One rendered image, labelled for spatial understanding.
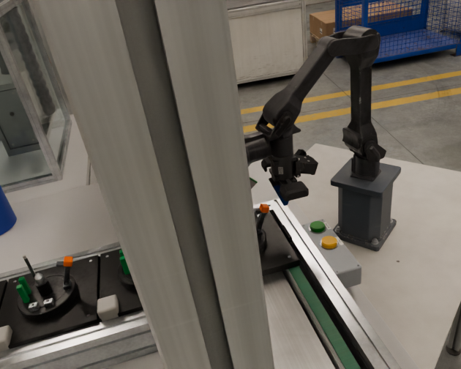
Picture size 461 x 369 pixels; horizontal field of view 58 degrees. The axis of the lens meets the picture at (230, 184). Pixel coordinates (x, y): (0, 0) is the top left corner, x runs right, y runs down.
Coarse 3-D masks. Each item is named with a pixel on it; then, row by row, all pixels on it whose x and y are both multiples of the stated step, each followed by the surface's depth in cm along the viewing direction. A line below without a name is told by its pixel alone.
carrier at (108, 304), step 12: (108, 252) 116; (120, 252) 104; (108, 264) 112; (120, 264) 108; (108, 276) 108; (120, 276) 104; (108, 288) 104; (120, 288) 103; (132, 288) 102; (108, 300) 98; (120, 300) 100; (132, 300) 99; (108, 312) 96; (120, 312) 97; (132, 312) 98
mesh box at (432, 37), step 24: (336, 0) 519; (360, 0) 457; (384, 0) 451; (408, 0) 455; (432, 0) 459; (456, 0) 463; (336, 24) 534; (360, 24) 469; (384, 24) 464; (408, 24) 469; (432, 24) 473; (456, 24) 477; (384, 48) 478; (408, 48) 483; (432, 48) 487; (456, 48) 492
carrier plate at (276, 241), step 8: (256, 216) 121; (272, 216) 120; (264, 224) 117; (272, 224) 117; (272, 232) 114; (280, 232) 113; (272, 240) 111; (280, 240) 110; (272, 248) 108; (280, 248) 108; (288, 248) 107; (264, 256) 106; (272, 256) 106; (280, 256) 105; (288, 256) 105; (296, 256) 104; (264, 264) 104; (272, 264) 103; (280, 264) 103; (288, 264) 103; (296, 264) 104; (264, 272) 102; (272, 272) 103
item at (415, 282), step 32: (320, 160) 165; (384, 160) 158; (320, 192) 146; (416, 192) 139; (448, 192) 136; (416, 224) 125; (448, 224) 123; (384, 256) 116; (416, 256) 114; (448, 256) 112; (384, 288) 106; (416, 288) 105; (448, 288) 103; (384, 320) 98; (416, 320) 97; (448, 320) 96; (416, 352) 90
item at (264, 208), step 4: (264, 204) 108; (256, 208) 108; (260, 208) 108; (264, 208) 107; (268, 208) 107; (260, 212) 107; (264, 212) 108; (260, 216) 109; (264, 216) 108; (260, 220) 109; (256, 224) 110; (260, 224) 109; (256, 228) 110; (260, 228) 110
